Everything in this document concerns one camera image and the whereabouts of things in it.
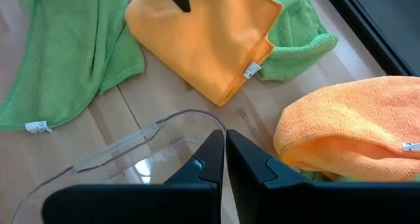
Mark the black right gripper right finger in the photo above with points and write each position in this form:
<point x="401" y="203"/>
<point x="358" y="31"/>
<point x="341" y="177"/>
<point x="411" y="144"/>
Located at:
<point x="279" y="201"/>

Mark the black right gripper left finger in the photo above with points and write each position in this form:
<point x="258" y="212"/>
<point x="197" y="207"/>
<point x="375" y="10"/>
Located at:
<point x="183" y="201"/>

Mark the clear plastic basket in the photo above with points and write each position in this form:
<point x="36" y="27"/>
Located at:
<point x="108" y="155"/>

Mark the orange microfiber towel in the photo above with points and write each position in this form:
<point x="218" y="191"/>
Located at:
<point x="203" y="43"/>
<point x="348" y="119"/>

